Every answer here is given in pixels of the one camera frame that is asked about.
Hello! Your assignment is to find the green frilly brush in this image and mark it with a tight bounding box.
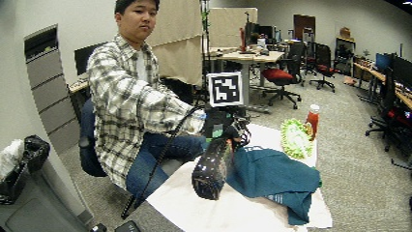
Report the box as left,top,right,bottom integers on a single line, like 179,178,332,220
280,118,318,160

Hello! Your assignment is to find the white marker cube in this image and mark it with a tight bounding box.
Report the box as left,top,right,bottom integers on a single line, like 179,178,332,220
206,71,244,108

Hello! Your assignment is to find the teal cloth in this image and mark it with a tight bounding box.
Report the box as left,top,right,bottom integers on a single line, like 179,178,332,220
226,145,323,226

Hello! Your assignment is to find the red sauce bottle white cap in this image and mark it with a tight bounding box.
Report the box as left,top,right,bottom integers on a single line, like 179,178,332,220
306,103,322,142

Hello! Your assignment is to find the red seat office chair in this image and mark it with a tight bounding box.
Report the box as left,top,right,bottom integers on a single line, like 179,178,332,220
307,43,340,94
260,41,307,110

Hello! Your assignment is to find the light wooden desk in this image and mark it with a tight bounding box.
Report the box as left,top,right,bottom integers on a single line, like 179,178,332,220
207,46,286,107

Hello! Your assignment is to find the white table cloth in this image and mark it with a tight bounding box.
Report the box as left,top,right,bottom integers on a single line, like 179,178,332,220
146,123,335,232

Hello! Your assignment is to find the black tripod pole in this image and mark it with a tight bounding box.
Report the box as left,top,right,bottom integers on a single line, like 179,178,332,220
199,0,214,89

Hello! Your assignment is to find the the person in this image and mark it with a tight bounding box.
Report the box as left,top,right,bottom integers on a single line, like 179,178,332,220
86,0,208,198

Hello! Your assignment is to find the beige partition panel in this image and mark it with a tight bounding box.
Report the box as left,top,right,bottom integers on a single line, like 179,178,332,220
207,7,260,49
146,0,207,87

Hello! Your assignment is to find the black office chair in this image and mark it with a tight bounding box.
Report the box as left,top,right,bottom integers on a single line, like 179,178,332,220
364,66,412,153

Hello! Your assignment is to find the blue office chair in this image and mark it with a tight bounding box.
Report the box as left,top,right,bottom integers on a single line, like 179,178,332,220
78,97,110,178

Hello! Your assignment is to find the brown door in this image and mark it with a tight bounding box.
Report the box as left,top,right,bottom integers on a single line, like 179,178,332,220
292,14,319,43

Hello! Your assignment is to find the long wooden desk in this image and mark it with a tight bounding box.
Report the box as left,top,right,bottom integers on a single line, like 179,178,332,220
352,61,412,111

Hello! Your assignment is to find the blue screen monitor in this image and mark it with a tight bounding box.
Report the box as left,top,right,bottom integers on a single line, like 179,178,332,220
375,52,394,73

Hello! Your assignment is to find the black device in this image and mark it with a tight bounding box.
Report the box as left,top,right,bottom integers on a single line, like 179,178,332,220
90,219,143,232

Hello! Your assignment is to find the large black monitor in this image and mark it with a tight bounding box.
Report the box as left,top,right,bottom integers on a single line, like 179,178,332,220
391,55,412,92

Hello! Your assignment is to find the grey filing cabinet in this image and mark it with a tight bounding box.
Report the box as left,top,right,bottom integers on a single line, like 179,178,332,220
23,23,83,157

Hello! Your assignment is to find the black bin bag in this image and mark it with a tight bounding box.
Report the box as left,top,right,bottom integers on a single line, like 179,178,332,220
0,134,54,206

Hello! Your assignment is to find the white plastic bag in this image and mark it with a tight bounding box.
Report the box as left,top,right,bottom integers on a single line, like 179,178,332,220
0,138,26,182

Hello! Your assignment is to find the black glove cable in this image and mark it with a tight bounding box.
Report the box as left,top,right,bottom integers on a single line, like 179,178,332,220
120,105,208,220

